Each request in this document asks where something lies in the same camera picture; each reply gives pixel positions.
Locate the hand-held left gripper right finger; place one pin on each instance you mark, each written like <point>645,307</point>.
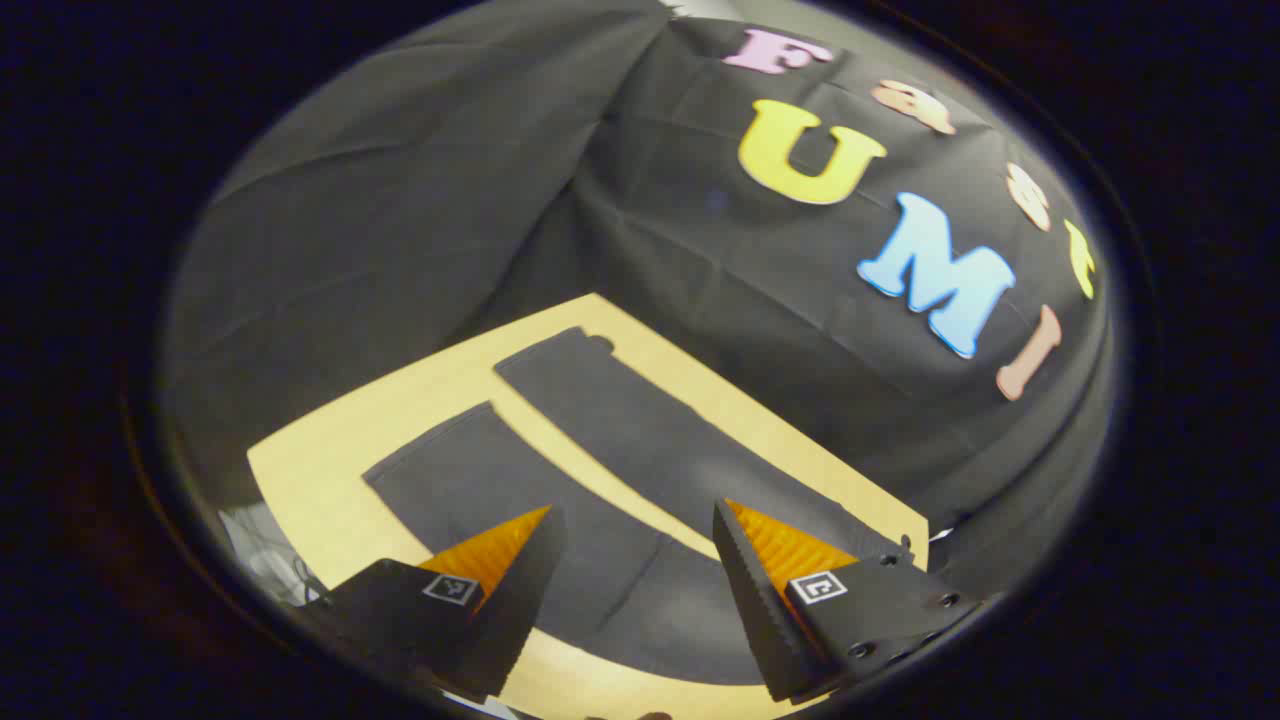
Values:
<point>755,600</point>

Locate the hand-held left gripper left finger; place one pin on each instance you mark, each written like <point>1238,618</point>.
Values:
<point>520,590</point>

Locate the dark grey jeans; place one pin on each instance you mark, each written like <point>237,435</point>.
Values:
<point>620,420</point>

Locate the black backdrop cloth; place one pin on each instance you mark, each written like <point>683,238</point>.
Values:
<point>400,200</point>

